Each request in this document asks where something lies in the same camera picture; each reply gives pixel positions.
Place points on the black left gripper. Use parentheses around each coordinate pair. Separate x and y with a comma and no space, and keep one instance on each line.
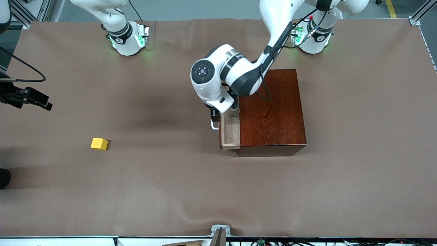
(214,115)

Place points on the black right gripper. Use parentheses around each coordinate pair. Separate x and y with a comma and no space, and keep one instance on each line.
(10,92)

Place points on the yellow block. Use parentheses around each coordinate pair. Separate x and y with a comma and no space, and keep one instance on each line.
(99,144)

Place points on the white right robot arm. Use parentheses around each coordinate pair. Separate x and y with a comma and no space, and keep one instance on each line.
(123,37)

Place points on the dark red wooden cabinet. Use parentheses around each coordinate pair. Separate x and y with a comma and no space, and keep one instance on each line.
(276,116)

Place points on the black round object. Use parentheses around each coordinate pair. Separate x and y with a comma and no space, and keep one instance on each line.
(4,178)

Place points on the brown table cloth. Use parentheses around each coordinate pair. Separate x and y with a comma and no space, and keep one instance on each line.
(136,188)

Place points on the green terminal connector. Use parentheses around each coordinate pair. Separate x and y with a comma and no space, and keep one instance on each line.
(261,242)

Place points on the aluminium corner profile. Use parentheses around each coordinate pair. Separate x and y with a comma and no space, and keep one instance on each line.
(418,17)

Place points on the aluminium frame profiles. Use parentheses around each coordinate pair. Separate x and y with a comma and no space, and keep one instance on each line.
(42,8)

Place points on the grey metal post bracket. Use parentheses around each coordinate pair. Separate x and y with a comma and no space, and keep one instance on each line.
(218,235)

